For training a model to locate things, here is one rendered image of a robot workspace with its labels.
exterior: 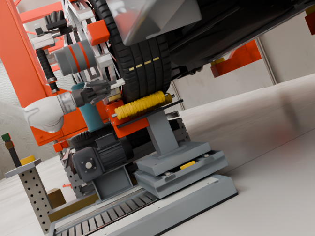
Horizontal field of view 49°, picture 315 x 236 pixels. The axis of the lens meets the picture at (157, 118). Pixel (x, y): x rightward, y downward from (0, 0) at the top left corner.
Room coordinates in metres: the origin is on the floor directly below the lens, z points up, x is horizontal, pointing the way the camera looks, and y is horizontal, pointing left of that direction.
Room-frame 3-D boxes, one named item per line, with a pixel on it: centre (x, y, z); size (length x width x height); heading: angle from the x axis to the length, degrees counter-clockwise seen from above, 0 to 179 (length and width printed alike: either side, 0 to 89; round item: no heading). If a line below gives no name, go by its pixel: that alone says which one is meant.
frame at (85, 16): (1.75, 0.18, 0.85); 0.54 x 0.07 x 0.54; 14
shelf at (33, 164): (2.16, 0.89, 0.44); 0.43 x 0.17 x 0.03; 14
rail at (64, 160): (3.38, 0.94, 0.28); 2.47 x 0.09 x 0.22; 14
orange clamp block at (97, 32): (1.44, 0.10, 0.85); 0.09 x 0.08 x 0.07; 14
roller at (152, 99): (1.66, 0.05, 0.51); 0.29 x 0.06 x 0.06; 104
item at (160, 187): (1.79, 0.01, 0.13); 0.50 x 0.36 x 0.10; 14
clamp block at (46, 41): (1.53, 0.34, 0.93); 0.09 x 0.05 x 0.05; 104
